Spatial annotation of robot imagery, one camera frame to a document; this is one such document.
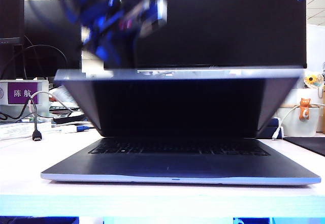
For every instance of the purple name plate holder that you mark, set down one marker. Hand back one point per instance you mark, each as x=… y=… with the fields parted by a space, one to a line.
x=21 y=93

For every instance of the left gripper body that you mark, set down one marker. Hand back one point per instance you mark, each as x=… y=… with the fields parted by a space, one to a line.
x=142 y=15

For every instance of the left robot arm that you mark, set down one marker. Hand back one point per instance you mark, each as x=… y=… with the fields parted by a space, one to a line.
x=83 y=3

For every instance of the white plastic container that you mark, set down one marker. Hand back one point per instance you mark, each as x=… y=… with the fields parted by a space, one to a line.
x=294 y=122

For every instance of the gray laptop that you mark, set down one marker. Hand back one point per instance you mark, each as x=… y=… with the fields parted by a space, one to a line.
x=177 y=107

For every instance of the black monitor with silver stand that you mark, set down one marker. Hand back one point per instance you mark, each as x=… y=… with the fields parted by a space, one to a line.
x=215 y=23

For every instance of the yellow sunflower decoration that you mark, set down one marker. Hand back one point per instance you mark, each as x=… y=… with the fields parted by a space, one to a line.
x=314 y=80

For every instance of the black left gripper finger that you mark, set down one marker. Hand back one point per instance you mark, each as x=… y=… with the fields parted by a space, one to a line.
x=111 y=55
x=94 y=46

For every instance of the orange cat clip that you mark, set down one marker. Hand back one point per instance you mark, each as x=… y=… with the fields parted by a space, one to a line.
x=304 y=108

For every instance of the green cover book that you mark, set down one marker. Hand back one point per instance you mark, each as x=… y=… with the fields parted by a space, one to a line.
x=64 y=110

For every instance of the black mouse pad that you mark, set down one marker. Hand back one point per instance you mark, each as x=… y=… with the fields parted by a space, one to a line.
x=308 y=145

